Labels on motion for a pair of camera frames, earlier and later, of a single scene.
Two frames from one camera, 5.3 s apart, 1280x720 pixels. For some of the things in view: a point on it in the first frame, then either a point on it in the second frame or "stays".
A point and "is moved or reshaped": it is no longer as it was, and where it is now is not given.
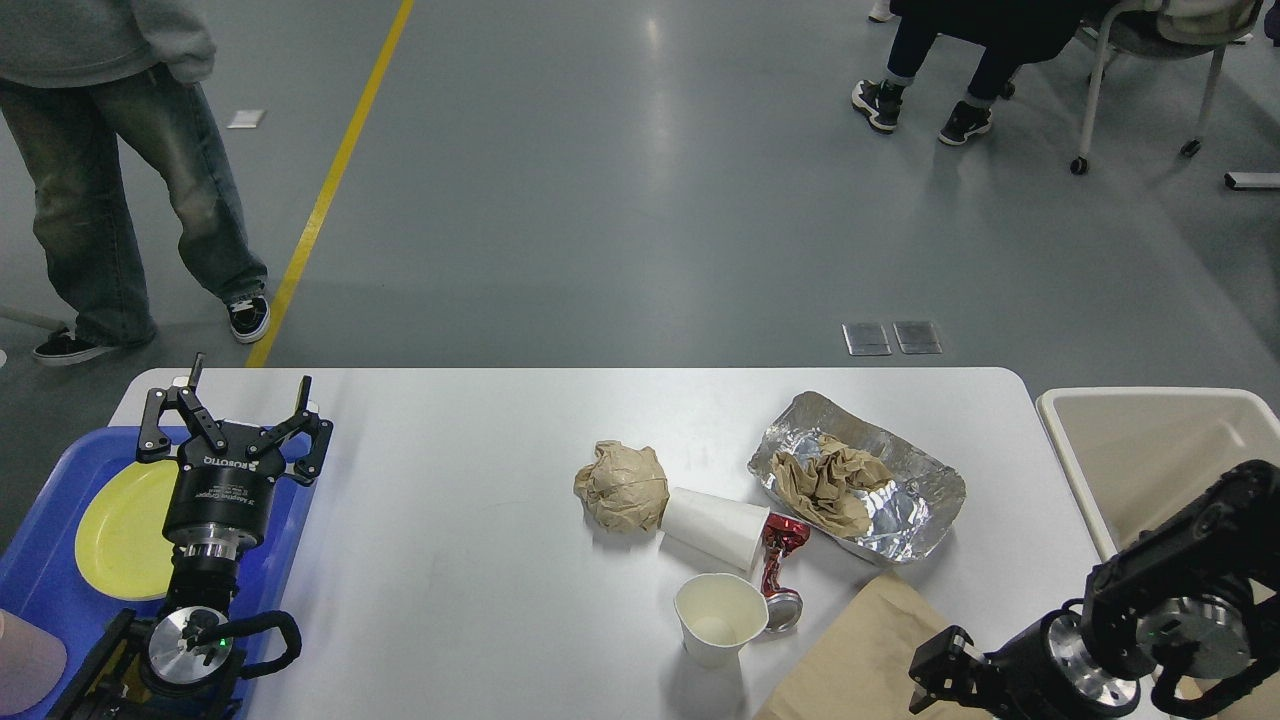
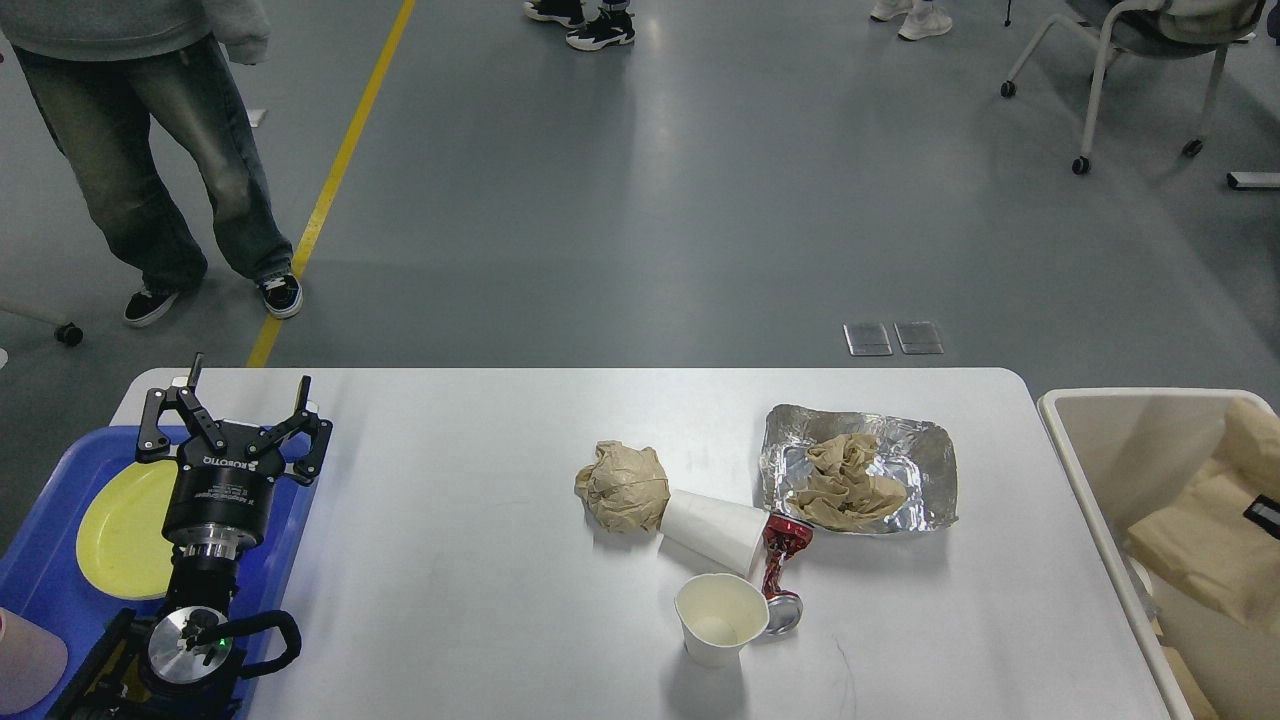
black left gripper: [223, 499] stays
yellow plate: [120, 529] stays
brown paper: [828, 486] is moved or reshaped
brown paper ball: [625, 489] stays
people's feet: [1012, 32] to [599, 24]
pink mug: [31, 662] stays
